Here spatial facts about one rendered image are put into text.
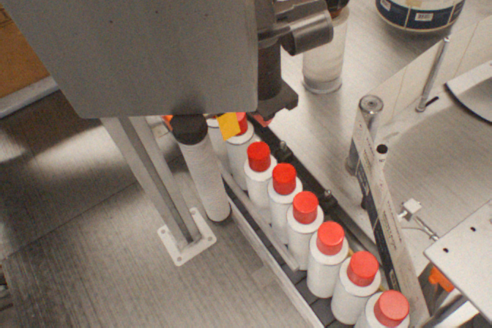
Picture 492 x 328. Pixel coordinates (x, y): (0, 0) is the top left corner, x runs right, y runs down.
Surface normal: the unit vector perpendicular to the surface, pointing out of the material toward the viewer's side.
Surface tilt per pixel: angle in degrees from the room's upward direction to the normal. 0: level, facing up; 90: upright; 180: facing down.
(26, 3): 90
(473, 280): 0
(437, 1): 90
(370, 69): 0
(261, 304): 0
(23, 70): 90
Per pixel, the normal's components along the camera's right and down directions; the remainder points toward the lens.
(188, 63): -0.02, 0.82
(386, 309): -0.07, -0.58
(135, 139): 0.55, 0.65
